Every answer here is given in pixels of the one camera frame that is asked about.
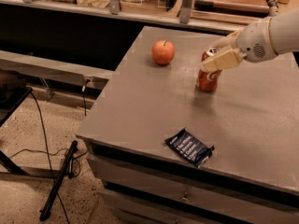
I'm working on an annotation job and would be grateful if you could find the black cable on floor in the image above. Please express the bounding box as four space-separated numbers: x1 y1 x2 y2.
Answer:
8 91 90 224

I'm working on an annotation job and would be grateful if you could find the red coke can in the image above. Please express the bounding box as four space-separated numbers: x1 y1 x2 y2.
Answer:
197 48 221 92

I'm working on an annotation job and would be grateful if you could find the blue rxbar blueberry wrapper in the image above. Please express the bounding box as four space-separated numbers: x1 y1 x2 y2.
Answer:
164 129 215 168

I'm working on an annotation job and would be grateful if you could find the metal bracket post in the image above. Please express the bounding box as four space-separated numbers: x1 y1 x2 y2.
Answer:
179 0 192 24

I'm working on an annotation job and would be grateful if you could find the grey drawer cabinet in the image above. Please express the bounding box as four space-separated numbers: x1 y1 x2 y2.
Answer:
85 142 299 224

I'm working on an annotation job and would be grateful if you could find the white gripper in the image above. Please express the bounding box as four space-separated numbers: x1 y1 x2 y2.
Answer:
201 18 278 72

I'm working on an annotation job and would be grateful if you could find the black power strip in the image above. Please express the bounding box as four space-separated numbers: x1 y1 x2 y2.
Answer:
39 141 78 221

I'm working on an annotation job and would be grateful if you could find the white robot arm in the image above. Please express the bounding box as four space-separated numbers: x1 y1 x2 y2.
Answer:
202 9 299 72

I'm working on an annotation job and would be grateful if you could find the red apple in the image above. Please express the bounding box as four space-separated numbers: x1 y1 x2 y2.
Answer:
151 40 175 65

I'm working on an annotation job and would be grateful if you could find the black side table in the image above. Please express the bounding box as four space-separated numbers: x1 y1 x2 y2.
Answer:
0 86 34 175

